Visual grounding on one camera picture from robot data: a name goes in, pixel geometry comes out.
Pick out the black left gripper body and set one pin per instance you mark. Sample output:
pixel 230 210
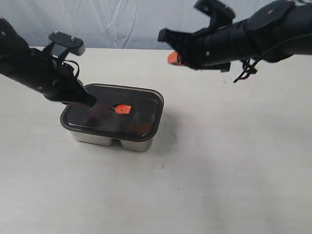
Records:
pixel 55 81

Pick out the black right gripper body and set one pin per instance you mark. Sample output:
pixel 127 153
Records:
pixel 214 50

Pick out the dark lid with orange seal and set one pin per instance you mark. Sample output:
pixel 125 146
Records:
pixel 127 105

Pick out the steel two-compartment lunch box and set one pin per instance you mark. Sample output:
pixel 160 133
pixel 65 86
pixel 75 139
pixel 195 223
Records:
pixel 108 141

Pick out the red sausage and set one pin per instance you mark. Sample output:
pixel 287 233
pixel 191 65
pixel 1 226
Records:
pixel 94 116

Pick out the yellow cheese wedge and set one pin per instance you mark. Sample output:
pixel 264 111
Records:
pixel 141 128

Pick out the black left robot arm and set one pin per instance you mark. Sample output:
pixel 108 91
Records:
pixel 12 45

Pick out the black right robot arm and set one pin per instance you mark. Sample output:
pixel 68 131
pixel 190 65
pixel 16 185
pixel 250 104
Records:
pixel 275 32

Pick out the white backdrop cloth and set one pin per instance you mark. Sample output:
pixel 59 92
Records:
pixel 118 24

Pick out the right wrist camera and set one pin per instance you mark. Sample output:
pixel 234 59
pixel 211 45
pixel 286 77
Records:
pixel 220 14

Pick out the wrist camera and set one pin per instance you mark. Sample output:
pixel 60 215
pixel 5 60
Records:
pixel 220 14
pixel 61 44

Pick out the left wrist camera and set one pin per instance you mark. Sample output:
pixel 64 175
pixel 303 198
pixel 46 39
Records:
pixel 61 44

